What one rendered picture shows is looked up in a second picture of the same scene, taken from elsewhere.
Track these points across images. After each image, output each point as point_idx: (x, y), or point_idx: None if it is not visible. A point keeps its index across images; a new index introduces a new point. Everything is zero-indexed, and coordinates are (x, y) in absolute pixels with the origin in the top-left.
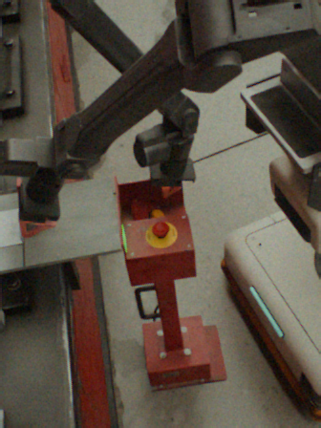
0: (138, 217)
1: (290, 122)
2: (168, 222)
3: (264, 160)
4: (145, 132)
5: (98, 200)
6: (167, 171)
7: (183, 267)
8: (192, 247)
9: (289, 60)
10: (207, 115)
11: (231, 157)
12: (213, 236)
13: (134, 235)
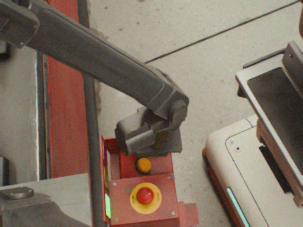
0: (123, 169)
1: (293, 122)
2: (153, 182)
3: (242, 48)
4: (128, 120)
5: (73, 206)
6: (152, 146)
7: (167, 224)
8: (176, 216)
9: (297, 46)
10: (195, 2)
11: (215, 44)
12: (196, 120)
13: (118, 197)
